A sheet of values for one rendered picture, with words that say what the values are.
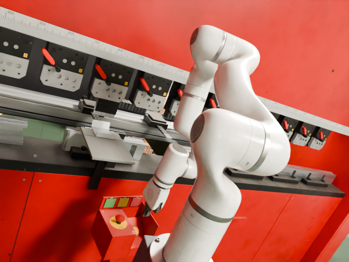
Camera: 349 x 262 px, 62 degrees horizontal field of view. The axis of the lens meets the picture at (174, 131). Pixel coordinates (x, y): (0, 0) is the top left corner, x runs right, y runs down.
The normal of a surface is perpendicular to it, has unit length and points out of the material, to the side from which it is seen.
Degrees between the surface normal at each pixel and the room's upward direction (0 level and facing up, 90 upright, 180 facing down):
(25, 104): 90
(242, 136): 63
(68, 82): 90
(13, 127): 90
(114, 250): 90
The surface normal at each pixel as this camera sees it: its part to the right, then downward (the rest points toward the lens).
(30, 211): 0.42, 0.45
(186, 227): -0.72, -0.07
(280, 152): 0.37, 0.00
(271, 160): 0.19, 0.36
